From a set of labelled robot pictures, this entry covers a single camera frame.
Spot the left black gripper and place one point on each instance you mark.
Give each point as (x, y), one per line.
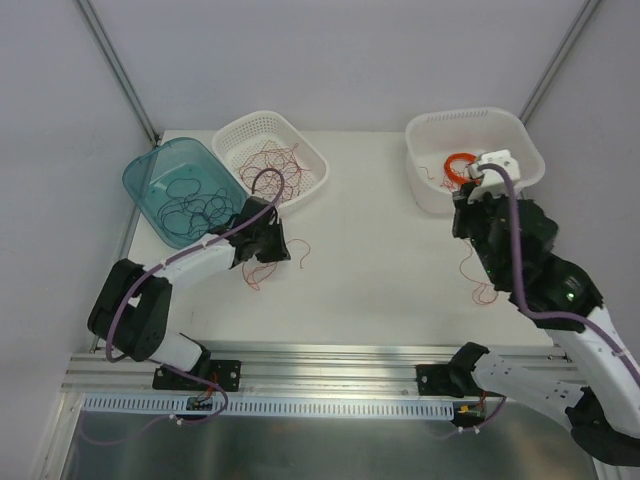
(273, 242)

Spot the left aluminium frame post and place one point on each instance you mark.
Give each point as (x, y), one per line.
(102, 39)

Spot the aluminium frame post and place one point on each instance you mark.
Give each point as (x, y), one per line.
(584, 17)
(102, 39)

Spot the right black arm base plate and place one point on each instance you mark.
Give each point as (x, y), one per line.
(445, 380)

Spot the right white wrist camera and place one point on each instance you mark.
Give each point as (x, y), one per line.
(488, 172)

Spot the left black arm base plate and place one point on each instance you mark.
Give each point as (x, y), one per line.
(225, 373)

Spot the teal transparent plastic bin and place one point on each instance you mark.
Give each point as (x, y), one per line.
(183, 191)

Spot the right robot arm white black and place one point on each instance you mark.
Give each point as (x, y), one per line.
(514, 240)

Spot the right aluminium frame post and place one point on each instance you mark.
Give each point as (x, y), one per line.
(584, 17)

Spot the white slotted cable duct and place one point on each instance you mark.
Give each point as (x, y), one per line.
(272, 407)

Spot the aluminium mounting rail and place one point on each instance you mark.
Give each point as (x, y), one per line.
(279, 370)

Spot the white perforated plastic basket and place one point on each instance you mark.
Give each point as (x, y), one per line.
(265, 139)

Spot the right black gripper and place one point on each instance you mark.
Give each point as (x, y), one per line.
(470, 211)

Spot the white deep plastic tub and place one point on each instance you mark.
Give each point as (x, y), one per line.
(433, 137)

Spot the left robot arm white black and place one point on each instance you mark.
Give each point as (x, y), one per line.
(132, 309)

